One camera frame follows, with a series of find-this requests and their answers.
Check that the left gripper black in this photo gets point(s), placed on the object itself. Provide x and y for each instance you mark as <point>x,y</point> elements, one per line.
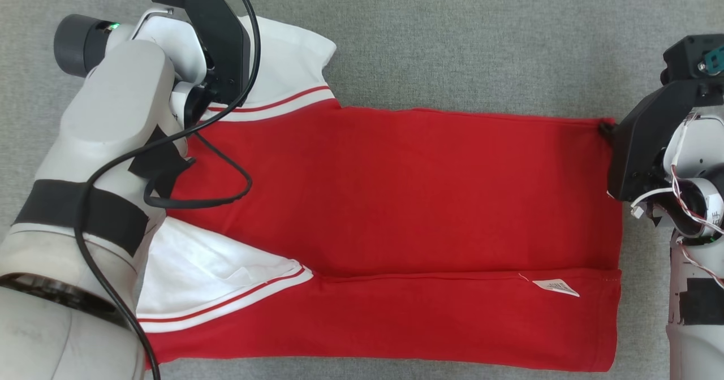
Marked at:
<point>223,46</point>

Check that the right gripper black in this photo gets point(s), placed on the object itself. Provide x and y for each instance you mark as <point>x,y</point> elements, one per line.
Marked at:
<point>639,154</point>

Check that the red T-shirt with white sleeves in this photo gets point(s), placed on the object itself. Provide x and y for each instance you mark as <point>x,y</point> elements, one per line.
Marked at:
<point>424,199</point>

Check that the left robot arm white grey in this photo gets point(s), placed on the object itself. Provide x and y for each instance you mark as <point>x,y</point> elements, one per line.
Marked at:
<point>113,103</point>

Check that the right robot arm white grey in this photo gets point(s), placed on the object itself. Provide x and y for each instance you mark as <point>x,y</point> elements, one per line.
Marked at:
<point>698,335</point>

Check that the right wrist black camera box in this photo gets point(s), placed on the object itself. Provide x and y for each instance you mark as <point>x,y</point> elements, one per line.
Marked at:
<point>687,57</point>

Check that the teal connector right camera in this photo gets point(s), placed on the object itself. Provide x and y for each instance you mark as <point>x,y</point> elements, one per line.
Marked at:
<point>712,61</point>

